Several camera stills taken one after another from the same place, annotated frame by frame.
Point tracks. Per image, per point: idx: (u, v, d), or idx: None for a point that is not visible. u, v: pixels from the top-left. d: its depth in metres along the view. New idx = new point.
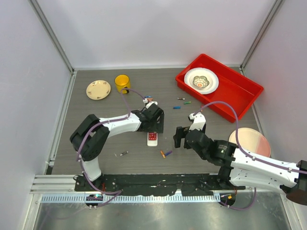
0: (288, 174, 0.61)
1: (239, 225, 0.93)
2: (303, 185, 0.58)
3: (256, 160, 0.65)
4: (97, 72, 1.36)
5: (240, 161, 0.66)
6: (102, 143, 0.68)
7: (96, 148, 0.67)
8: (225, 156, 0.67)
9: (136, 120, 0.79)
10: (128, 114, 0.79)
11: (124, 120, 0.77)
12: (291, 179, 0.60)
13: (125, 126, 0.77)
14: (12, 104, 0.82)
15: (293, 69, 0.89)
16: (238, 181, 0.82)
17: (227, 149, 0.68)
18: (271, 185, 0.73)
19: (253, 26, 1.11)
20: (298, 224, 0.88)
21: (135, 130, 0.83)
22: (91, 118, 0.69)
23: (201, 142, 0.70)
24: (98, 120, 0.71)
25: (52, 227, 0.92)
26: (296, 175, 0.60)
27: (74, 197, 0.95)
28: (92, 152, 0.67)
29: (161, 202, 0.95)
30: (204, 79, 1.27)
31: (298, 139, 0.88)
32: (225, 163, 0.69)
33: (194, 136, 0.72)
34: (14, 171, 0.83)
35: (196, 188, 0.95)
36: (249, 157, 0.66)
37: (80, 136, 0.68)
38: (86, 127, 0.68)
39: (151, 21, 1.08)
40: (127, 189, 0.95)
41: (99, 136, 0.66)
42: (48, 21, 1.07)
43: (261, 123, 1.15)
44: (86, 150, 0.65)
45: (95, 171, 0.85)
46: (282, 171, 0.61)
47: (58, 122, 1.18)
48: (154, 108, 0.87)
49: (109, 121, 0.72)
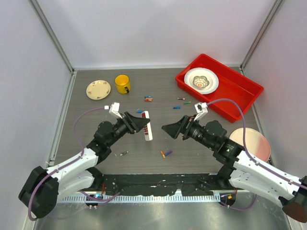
0: (287, 185, 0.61)
1: (239, 225, 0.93)
2: (301, 199, 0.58)
3: (259, 165, 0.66)
4: (97, 72, 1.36)
5: (243, 163, 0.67)
6: (53, 197, 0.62)
7: (46, 204, 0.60)
8: (230, 155, 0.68)
9: (92, 157, 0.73)
10: (81, 152, 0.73)
11: (78, 161, 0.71)
12: (289, 191, 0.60)
13: (79, 167, 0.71)
14: (12, 104, 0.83)
15: (293, 69, 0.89)
16: (237, 183, 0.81)
17: (233, 149, 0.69)
18: (270, 194, 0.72)
19: (253, 26, 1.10)
20: (298, 224, 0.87)
21: (94, 165, 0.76)
22: (37, 171, 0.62)
23: (221, 137, 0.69)
24: (46, 171, 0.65)
25: (53, 227, 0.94)
26: (296, 188, 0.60)
27: (74, 197, 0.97)
28: (43, 208, 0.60)
29: (161, 202, 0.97)
30: (204, 79, 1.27)
31: (299, 139, 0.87)
32: (228, 161, 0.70)
33: (216, 129, 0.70)
34: (14, 171, 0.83)
35: (196, 188, 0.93)
36: (252, 160, 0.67)
37: (29, 193, 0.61)
38: (33, 183, 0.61)
39: (151, 20, 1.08)
40: (127, 189, 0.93)
41: (47, 191, 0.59)
42: (48, 21, 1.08)
43: (261, 123, 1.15)
44: (36, 208, 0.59)
45: (84, 183, 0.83)
46: (282, 181, 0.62)
47: (58, 122, 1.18)
48: (102, 131, 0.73)
49: (58, 170, 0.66)
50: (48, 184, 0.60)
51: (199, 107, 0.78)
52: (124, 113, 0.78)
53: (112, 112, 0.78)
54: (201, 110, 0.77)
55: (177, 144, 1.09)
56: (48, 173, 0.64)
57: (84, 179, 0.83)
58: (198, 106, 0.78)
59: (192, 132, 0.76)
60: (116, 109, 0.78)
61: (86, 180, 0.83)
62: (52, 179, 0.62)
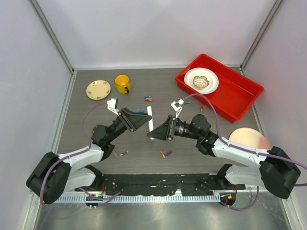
0: (255, 157, 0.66)
1: (239, 225, 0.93)
2: (268, 167, 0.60)
3: (231, 146, 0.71)
4: (97, 72, 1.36)
5: (218, 147, 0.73)
6: (64, 183, 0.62)
7: (59, 188, 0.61)
8: (210, 145, 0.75)
9: (98, 151, 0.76)
10: (89, 145, 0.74)
11: (86, 153, 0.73)
12: (257, 162, 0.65)
13: (87, 158, 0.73)
14: (12, 103, 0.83)
15: (293, 69, 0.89)
16: (232, 177, 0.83)
17: (213, 140, 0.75)
18: (255, 178, 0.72)
19: (253, 26, 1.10)
20: (298, 224, 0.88)
21: (98, 161, 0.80)
22: (49, 156, 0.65)
23: (206, 131, 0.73)
24: (57, 157, 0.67)
25: (53, 227, 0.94)
26: (263, 158, 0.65)
27: (74, 197, 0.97)
28: (56, 191, 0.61)
29: (161, 202, 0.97)
30: (204, 79, 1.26)
31: (299, 139, 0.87)
32: (208, 151, 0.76)
33: (201, 122, 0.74)
34: (14, 171, 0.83)
35: (196, 188, 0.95)
36: (225, 143, 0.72)
37: (39, 178, 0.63)
38: (44, 168, 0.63)
39: (151, 20, 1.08)
40: (127, 189, 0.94)
41: (60, 173, 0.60)
42: (48, 21, 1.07)
43: (261, 122, 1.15)
44: (50, 190, 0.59)
45: (86, 179, 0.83)
46: (251, 155, 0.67)
47: (58, 122, 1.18)
48: (97, 136, 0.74)
49: (69, 157, 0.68)
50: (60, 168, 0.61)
51: (176, 104, 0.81)
52: (121, 110, 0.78)
53: (110, 109, 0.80)
54: (178, 107, 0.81)
55: (177, 144, 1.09)
56: (60, 159, 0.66)
57: (86, 175, 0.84)
58: (176, 104, 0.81)
59: (178, 129, 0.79)
60: (112, 105, 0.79)
61: (88, 177, 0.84)
62: (64, 164, 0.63)
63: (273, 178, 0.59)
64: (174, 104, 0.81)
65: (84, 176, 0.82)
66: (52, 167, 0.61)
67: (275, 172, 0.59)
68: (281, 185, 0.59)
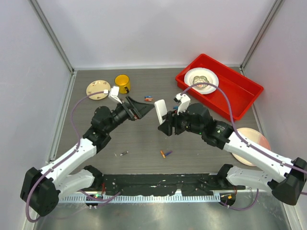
0: (279, 167, 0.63)
1: (239, 225, 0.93)
2: (292, 182, 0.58)
3: (251, 146, 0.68)
4: (97, 72, 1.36)
5: (234, 144, 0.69)
6: (53, 197, 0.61)
7: (46, 204, 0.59)
8: (220, 136, 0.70)
9: (89, 147, 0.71)
10: (76, 144, 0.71)
11: (73, 156, 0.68)
12: (281, 173, 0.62)
13: (75, 161, 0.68)
14: (11, 103, 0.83)
15: (293, 69, 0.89)
16: (234, 179, 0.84)
17: (224, 131, 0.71)
18: (260, 181, 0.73)
19: (253, 26, 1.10)
20: (298, 224, 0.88)
21: (94, 153, 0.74)
22: (31, 172, 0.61)
23: (203, 116, 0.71)
24: (41, 172, 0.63)
25: (52, 227, 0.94)
26: (288, 169, 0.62)
27: (73, 197, 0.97)
28: (44, 208, 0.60)
29: (161, 202, 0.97)
30: (204, 79, 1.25)
31: (299, 139, 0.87)
32: (218, 143, 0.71)
33: (197, 109, 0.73)
34: (14, 171, 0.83)
35: (196, 188, 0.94)
36: (243, 142, 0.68)
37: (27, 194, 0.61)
38: (30, 183, 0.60)
39: (151, 21, 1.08)
40: (127, 189, 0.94)
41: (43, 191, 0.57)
42: (48, 21, 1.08)
43: (261, 122, 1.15)
44: (38, 207, 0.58)
45: (84, 182, 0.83)
46: (274, 164, 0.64)
47: (58, 122, 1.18)
48: (99, 116, 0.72)
49: (53, 169, 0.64)
50: (43, 186, 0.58)
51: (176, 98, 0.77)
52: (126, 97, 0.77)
53: (112, 97, 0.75)
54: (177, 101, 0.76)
55: (177, 144, 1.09)
56: (43, 174, 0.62)
57: (83, 178, 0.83)
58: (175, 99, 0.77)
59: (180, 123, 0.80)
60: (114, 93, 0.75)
61: (86, 179, 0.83)
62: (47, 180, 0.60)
63: (290, 193, 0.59)
64: (174, 97, 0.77)
65: (82, 180, 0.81)
66: (34, 185, 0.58)
67: (298, 187, 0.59)
68: (294, 197, 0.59)
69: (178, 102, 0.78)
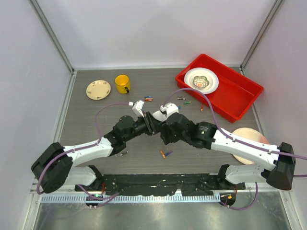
0: (267, 156, 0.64)
1: (239, 225, 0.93)
2: (282, 167, 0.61)
3: (237, 141, 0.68)
4: (97, 72, 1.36)
5: (220, 143, 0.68)
6: (64, 176, 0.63)
7: (56, 180, 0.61)
8: (206, 137, 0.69)
9: (107, 146, 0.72)
10: (99, 139, 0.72)
11: (93, 147, 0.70)
12: (270, 161, 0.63)
13: (93, 154, 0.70)
14: (12, 103, 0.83)
15: (293, 70, 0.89)
16: (232, 178, 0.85)
17: (207, 131, 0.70)
18: (255, 175, 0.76)
19: (253, 26, 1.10)
20: (298, 224, 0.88)
21: (107, 155, 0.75)
22: (54, 146, 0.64)
23: (181, 123, 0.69)
24: (63, 149, 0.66)
25: (52, 227, 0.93)
26: (276, 156, 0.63)
27: (74, 197, 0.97)
28: (53, 183, 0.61)
29: (161, 202, 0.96)
30: (204, 79, 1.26)
31: (299, 139, 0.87)
32: (205, 144, 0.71)
33: (173, 118, 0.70)
34: (13, 171, 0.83)
35: (196, 188, 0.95)
36: (230, 138, 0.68)
37: (42, 165, 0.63)
38: (49, 156, 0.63)
39: (151, 21, 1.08)
40: (127, 189, 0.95)
41: (60, 167, 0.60)
42: (48, 21, 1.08)
43: (261, 122, 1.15)
44: (45, 182, 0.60)
45: (85, 178, 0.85)
46: (262, 153, 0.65)
47: (58, 122, 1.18)
48: (123, 124, 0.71)
49: (74, 150, 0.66)
50: (62, 162, 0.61)
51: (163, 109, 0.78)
52: (147, 113, 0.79)
53: (137, 109, 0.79)
54: (165, 107, 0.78)
55: (177, 144, 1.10)
56: (64, 151, 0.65)
57: (87, 175, 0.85)
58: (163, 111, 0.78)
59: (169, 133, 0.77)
60: (139, 106, 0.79)
61: (88, 177, 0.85)
62: (66, 158, 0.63)
63: (283, 179, 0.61)
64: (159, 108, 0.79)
65: (84, 176, 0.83)
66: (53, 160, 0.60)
67: (288, 171, 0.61)
68: (287, 181, 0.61)
69: (164, 113, 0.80)
